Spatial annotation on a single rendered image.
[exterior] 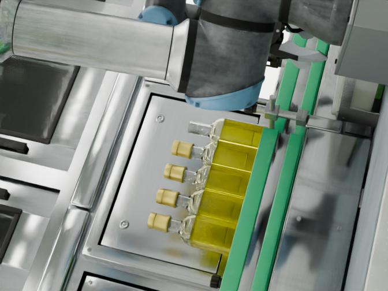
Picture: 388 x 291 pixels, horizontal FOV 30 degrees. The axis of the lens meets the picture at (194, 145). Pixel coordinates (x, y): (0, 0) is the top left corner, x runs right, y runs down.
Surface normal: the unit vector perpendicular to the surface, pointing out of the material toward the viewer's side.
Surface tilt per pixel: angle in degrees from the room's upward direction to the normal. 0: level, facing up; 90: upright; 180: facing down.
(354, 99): 90
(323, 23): 74
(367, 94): 90
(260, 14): 131
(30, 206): 90
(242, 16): 106
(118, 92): 90
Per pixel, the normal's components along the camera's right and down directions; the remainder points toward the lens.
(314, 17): -0.54, 0.62
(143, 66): -0.07, 0.72
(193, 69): 0.00, 0.40
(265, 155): -0.09, -0.43
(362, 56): -0.26, 0.93
